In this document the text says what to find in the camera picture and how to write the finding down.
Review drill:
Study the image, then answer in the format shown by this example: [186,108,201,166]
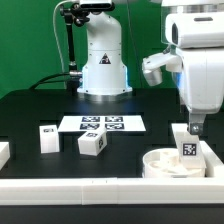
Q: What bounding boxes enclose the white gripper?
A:
[173,48,224,135]

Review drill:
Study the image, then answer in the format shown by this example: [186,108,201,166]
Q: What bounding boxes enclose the black cables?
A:
[29,72,83,90]

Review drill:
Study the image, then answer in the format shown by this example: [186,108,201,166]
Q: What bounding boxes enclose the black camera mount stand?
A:
[59,0,116,91]

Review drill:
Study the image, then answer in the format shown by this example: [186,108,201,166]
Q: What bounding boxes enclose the white marker sheet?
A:
[58,115,146,132]

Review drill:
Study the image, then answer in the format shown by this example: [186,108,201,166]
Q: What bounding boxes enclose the white U-shaped wall fence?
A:
[0,142,224,205]

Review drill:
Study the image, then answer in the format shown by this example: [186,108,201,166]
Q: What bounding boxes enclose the white cable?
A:
[52,0,75,73]

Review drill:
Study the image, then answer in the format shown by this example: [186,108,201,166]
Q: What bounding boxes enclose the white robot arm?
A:
[78,0,224,135]

